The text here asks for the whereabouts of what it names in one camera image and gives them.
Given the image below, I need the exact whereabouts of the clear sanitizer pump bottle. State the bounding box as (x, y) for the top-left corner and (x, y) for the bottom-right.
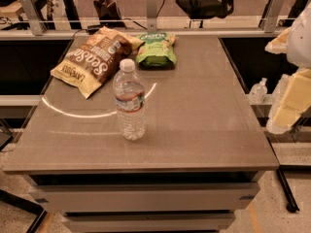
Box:
(249, 78), (267, 104)

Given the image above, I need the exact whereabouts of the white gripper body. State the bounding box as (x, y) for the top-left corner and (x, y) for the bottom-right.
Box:
(287, 2), (311, 68)

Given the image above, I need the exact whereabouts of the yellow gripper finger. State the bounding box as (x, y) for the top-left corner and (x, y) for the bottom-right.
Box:
(266, 68), (311, 134)
(264, 28), (290, 54)

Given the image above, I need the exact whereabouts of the metal rail bracket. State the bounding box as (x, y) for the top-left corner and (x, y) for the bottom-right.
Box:
(261, 0), (285, 33)
(19, 0), (46, 36)
(146, 0), (157, 33)

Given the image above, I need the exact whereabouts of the green snack bag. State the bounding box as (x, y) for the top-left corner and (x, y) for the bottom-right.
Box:
(136, 32), (177, 67)

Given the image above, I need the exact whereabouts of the left metal rail bracket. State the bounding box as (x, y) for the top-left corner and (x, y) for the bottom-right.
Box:
(19, 0), (46, 36)

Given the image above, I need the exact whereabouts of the middle metal rail bracket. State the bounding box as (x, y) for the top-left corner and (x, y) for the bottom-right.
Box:
(146, 0), (157, 33)

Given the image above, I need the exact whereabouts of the brown yellow chip bag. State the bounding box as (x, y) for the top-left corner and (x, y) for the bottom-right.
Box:
(51, 27), (143, 99)

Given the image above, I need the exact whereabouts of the right metal rail bracket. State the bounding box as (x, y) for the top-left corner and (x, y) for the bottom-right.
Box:
(261, 0), (285, 33)

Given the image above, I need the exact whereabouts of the clear plastic water bottle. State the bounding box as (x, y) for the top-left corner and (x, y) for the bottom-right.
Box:
(113, 58), (146, 141)

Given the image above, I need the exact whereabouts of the black office chair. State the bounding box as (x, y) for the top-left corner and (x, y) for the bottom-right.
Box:
(175, 0), (234, 28)

